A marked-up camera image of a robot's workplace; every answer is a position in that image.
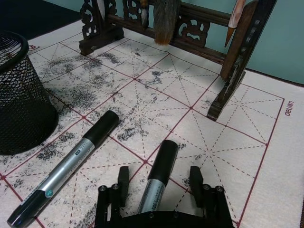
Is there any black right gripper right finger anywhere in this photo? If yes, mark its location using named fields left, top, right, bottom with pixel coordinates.
left=189, top=166, right=235, bottom=228

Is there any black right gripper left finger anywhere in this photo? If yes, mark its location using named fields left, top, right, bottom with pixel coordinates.
left=95, top=166, right=130, bottom=228

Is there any black and silver marker pen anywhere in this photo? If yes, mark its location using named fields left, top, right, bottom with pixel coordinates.
left=136, top=140, right=179, bottom=214
left=6, top=110, right=120, bottom=226

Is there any white gridded calligraphy mat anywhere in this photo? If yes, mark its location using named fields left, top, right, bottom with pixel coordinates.
left=0, top=19, right=304, bottom=228

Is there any carved dark wooden brush rack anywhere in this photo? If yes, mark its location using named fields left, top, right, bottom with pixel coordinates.
left=78, top=0, right=278, bottom=120

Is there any black mesh pen cup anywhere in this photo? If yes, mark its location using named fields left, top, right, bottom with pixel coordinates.
left=0, top=30, right=59, bottom=156

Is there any large bushy brown brush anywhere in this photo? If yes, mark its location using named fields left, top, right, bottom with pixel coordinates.
left=153, top=0, right=182, bottom=46

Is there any pale-handled pointed brown brush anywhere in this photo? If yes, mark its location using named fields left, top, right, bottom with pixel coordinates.
left=224, top=0, right=248, bottom=48

